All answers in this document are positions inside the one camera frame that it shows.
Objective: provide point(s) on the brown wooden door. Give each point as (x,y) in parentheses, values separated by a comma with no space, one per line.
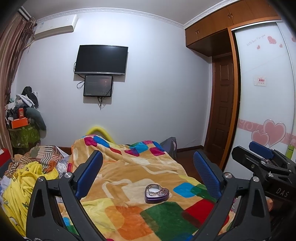
(221,108)

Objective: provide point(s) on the colourful patchwork fleece blanket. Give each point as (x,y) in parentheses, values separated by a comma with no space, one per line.
(115,202)

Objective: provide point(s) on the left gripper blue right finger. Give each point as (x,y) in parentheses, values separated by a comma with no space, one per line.
(210,174)

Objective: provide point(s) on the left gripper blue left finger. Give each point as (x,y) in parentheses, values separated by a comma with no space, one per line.
(86,173)

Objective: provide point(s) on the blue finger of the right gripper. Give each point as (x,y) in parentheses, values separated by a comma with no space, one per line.
(249,159)
(261,148)

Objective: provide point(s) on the small black monitor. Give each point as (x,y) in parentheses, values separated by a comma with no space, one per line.
(98,86)

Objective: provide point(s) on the white air conditioner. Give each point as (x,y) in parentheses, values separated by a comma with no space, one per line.
(57,26)

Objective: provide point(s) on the wooden overhead cabinet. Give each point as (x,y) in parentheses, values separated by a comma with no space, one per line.
(210,37)

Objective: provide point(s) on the white wardrobe sliding door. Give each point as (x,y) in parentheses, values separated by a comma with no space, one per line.
(266,55)

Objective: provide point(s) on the orange box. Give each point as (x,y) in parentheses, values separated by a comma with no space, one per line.
(18,123)

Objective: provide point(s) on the striped curtain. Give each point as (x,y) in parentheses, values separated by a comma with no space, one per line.
(13,41)

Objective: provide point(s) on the dark grey bag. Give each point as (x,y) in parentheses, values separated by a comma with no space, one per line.
(170,146)

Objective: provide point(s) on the pile of clothes and boxes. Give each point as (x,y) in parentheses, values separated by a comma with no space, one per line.
(25,105)

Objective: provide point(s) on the striped patterned bedding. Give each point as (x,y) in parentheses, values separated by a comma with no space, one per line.
(48,156)

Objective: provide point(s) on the yellow pillow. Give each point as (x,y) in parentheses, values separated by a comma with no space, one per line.
(98,129)

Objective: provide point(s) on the purple heart-shaped tin box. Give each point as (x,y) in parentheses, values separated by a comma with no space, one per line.
(155,194)

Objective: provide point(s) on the wall-mounted black television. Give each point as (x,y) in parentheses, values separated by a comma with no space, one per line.
(101,59)

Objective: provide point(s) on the yellow cloth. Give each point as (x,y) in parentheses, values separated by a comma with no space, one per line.
(18,194)

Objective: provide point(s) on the right hand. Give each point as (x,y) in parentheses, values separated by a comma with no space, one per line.
(271,204)

